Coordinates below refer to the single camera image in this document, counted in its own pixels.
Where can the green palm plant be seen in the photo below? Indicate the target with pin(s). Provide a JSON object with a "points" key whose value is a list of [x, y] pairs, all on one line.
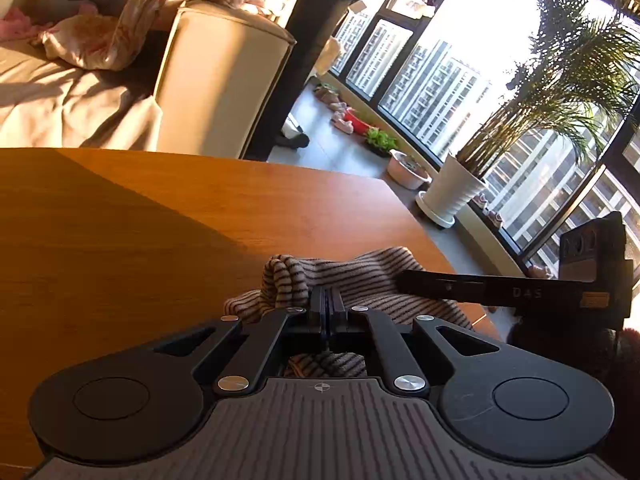
{"points": [[570, 60]]}

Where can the small green plant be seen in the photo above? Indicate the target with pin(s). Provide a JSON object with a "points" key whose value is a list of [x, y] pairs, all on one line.
{"points": [[381, 141]]}

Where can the pink basin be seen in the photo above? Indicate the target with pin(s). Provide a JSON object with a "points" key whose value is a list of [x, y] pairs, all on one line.
{"points": [[406, 172]]}

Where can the red plastic item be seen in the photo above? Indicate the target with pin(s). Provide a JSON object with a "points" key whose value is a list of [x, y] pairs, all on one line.
{"points": [[357, 121]]}

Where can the striped brown knit garment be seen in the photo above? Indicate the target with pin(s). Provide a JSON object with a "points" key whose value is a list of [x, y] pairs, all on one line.
{"points": [[370, 275]]}

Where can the pink cloth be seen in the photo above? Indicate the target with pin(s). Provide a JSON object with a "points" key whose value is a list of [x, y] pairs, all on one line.
{"points": [[17, 25]]}

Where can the white pot saucer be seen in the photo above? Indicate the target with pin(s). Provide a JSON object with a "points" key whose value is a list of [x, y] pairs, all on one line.
{"points": [[434, 215]]}

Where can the black window frame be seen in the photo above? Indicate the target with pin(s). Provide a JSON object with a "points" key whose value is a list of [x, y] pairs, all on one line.
{"points": [[400, 15]]}

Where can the black and white floor object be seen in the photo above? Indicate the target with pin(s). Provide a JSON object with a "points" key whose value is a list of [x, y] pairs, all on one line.
{"points": [[295, 137]]}

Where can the pink floral blanket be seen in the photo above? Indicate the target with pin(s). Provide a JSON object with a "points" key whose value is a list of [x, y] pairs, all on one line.
{"points": [[150, 5]]}

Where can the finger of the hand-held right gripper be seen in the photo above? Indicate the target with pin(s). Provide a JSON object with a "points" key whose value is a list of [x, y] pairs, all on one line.
{"points": [[490, 291]]}

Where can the pink slippers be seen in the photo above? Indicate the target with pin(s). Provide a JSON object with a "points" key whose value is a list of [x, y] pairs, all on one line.
{"points": [[342, 117]]}

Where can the white ribbed plant pot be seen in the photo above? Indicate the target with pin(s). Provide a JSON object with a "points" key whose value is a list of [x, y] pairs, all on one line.
{"points": [[456, 187]]}

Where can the black pillar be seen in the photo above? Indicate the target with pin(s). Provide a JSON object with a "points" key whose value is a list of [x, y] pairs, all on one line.
{"points": [[310, 35]]}

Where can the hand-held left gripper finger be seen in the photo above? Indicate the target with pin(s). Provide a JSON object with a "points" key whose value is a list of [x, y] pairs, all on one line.
{"points": [[334, 312], [323, 312]]}

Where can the beige sofa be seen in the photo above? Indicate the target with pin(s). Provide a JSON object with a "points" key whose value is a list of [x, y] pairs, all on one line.
{"points": [[220, 75]]}

